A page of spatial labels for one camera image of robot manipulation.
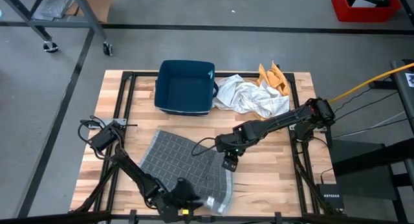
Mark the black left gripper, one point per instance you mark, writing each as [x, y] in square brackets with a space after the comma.
[171, 204]

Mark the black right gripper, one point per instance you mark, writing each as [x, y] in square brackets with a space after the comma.
[231, 158]

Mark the grey checked towel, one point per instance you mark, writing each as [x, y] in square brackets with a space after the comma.
[187, 162]

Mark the white towel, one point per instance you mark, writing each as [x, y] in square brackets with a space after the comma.
[249, 97]

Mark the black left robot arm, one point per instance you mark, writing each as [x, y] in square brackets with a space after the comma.
[136, 175]

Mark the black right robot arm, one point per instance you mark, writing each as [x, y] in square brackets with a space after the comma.
[275, 122]

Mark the orange towel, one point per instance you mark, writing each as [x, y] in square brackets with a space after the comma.
[275, 80]

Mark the navy fabric basket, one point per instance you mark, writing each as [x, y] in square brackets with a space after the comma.
[184, 88]

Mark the black side table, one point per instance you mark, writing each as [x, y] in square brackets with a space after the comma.
[362, 159]

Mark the red plastic bin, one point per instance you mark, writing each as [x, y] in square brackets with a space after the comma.
[343, 13]

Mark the brown cardboard box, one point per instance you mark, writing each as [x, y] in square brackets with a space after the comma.
[100, 4]

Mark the silver plastic bag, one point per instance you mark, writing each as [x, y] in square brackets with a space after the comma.
[55, 5]

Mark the black Netgear network switch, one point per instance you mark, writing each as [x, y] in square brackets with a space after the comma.
[331, 198]

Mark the grey wheeled cart frame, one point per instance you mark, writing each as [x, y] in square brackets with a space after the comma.
[84, 10]

